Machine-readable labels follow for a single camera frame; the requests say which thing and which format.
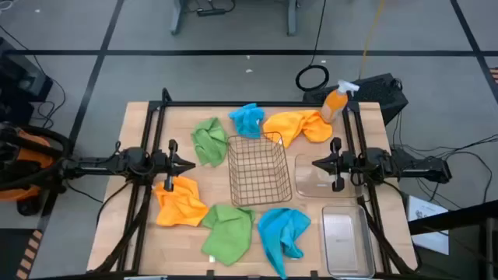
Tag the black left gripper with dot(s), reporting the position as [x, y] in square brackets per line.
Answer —
[163, 163]

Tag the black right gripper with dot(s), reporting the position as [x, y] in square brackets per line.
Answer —
[346, 163]

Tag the clear plastic container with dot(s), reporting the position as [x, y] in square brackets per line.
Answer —
[311, 183]

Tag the green microfiber towel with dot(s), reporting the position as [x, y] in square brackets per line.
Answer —
[210, 142]
[227, 237]

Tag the orange microfiber towel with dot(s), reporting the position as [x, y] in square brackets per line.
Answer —
[288, 126]
[179, 206]

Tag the small blue microfiber towel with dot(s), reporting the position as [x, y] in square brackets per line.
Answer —
[247, 118]

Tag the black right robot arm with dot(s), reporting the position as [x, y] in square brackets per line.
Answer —
[420, 169]

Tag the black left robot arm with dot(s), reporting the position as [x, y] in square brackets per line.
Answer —
[97, 168]

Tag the large blue microfiber towel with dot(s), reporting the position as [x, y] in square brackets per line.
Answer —
[278, 233]

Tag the orange spray bottle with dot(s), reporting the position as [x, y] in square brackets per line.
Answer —
[334, 107]

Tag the clear rectangular tray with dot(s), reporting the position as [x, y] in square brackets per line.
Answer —
[346, 241]

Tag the black computer case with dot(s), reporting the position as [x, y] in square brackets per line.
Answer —
[377, 93]

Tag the white paper sheet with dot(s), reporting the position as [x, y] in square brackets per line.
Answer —
[426, 214]

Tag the black metal beam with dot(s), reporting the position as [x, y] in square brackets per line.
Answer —
[459, 218]

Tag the grey desk leg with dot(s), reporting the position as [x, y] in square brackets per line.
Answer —
[177, 19]
[292, 19]

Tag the black power strip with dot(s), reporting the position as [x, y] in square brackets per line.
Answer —
[212, 12]

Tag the orange and black vacuum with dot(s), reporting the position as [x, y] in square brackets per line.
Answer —
[27, 155]

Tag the black equipment box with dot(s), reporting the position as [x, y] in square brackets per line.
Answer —
[19, 78]

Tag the black metal table frame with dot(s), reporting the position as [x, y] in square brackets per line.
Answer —
[253, 103]

